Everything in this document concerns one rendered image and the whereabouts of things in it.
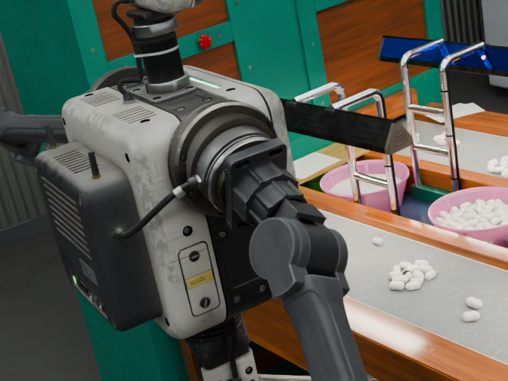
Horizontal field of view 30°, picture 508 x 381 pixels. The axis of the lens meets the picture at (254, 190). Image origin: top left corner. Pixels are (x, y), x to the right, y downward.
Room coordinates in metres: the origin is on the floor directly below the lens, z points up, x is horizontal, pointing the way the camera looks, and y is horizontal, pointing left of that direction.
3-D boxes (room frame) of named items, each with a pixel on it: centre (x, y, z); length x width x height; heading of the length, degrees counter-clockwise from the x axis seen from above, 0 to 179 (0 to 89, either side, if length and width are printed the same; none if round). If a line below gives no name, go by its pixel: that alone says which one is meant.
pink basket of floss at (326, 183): (2.58, -0.33, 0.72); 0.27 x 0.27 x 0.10
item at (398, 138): (2.29, -0.19, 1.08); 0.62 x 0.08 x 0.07; 33
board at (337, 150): (2.77, -0.21, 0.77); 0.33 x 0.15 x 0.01; 123
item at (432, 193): (2.55, -0.59, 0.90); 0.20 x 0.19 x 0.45; 33
